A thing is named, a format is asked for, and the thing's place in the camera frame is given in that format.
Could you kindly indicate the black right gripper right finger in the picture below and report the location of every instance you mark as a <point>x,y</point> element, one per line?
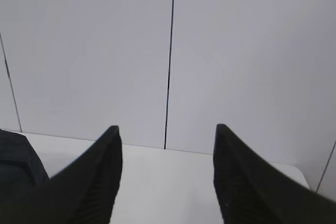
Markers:
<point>250,190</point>

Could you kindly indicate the dark blue lunch bag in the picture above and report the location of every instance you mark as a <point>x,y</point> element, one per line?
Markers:
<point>21,170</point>

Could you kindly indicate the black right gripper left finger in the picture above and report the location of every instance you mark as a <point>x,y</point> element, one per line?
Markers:
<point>83,192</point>

